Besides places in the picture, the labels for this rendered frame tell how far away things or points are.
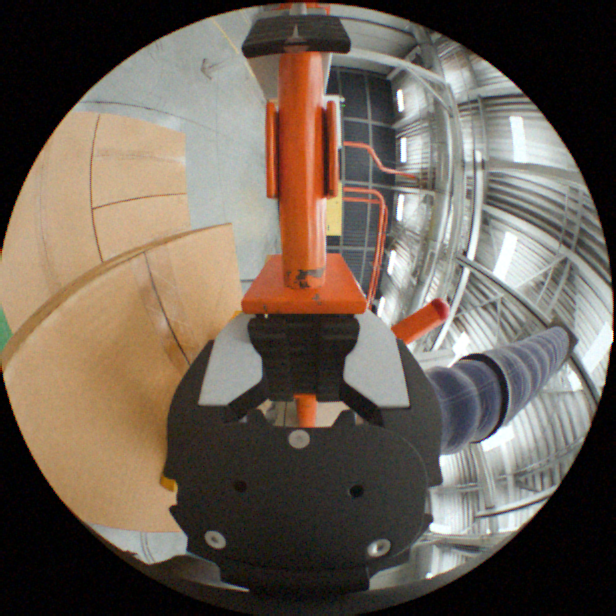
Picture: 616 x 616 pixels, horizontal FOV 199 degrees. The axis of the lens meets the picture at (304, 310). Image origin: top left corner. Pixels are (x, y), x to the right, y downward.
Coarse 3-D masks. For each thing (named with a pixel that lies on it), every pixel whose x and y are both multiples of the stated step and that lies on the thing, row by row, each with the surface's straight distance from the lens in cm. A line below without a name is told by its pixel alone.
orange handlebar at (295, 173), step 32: (288, 64) 12; (320, 64) 12; (288, 96) 10; (320, 96) 10; (288, 128) 9; (320, 128) 9; (288, 160) 8; (320, 160) 8; (288, 192) 8; (320, 192) 8; (288, 224) 8; (320, 224) 8; (288, 256) 8; (320, 256) 8
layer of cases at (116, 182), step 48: (48, 144) 81; (96, 144) 85; (144, 144) 99; (48, 192) 73; (96, 192) 78; (144, 192) 90; (48, 240) 69; (96, 240) 74; (144, 240) 85; (0, 288) 67; (48, 288) 66
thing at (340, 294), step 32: (256, 288) 9; (288, 288) 9; (320, 288) 9; (352, 288) 9; (256, 320) 8; (288, 320) 8; (320, 320) 8; (352, 320) 8; (288, 352) 9; (320, 352) 9; (288, 384) 11; (320, 384) 11
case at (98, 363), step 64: (128, 256) 19; (192, 256) 22; (64, 320) 13; (128, 320) 15; (192, 320) 22; (64, 384) 14; (128, 384) 16; (64, 448) 15; (128, 448) 17; (128, 512) 20
